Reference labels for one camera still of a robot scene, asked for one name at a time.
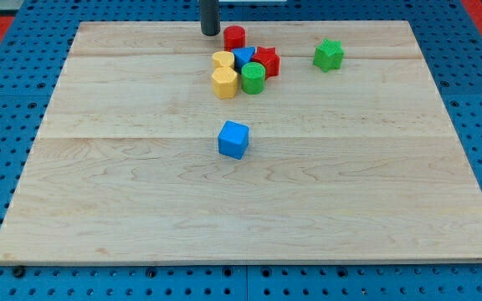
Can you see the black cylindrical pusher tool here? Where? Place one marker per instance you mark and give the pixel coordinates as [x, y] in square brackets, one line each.
[209, 17]

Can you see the red cylinder block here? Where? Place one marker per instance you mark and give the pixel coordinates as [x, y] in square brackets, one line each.
[234, 36]

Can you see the yellow heart block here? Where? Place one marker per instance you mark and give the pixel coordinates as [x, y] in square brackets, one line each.
[223, 59]

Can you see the blue triangle block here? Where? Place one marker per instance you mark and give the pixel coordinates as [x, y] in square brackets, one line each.
[242, 56]

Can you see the yellow hexagon block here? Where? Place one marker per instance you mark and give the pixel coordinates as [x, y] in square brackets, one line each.
[225, 82]

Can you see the red star block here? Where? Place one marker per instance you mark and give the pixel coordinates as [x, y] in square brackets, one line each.
[269, 59]

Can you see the green cylinder block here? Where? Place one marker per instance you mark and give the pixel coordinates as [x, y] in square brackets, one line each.
[253, 78]

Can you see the green star block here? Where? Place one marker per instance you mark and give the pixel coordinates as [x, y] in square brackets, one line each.
[328, 55]

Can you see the blue cube block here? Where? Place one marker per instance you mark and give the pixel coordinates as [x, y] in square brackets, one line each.
[233, 139]

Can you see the light wooden board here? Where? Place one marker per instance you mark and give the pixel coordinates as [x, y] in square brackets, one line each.
[360, 165]

